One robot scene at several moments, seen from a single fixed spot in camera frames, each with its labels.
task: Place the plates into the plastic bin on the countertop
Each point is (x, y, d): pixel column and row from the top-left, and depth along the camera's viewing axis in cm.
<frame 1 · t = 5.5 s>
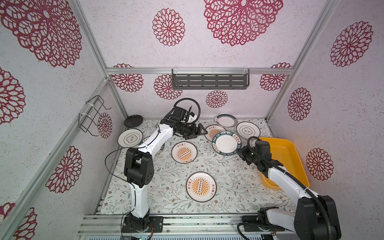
left hand: (201, 136, 85), fingers open
right hand: (236, 147, 86), fingers closed
small black dish: (133, 121, 124), on the table
white plate grey motif left: (130, 138, 111), on the table
orange sunburst plate centre: (184, 152, 102), on the table
orange sunburst plate front: (201, 186, 87), on the table
green rim plate right: (226, 143, 94), point 12 cm above the table
orange sunburst plate back: (212, 130, 115), on the table
green rim plate back right: (226, 120, 123), on the table
white plate grey motif right: (247, 129, 115), on the table

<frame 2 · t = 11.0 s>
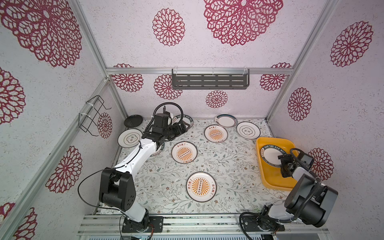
left hand: (184, 130, 84), fingers open
right hand: (283, 158, 89), fingers open
green rim plate right: (269, 154, 100), point 2 cm above the table
the other named things where they were.

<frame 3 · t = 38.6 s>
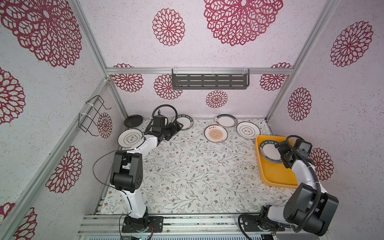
left hand: (178, 130, 95), fingers open
right hand: (282, 147, 85), fingers open
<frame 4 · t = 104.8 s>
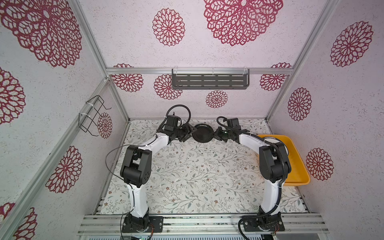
left hand: (194, 133, 93), fingers open
right hand: (211, 131, 98), fingers closed
small black dish: (204, 133, 100), point 11 cm above the table
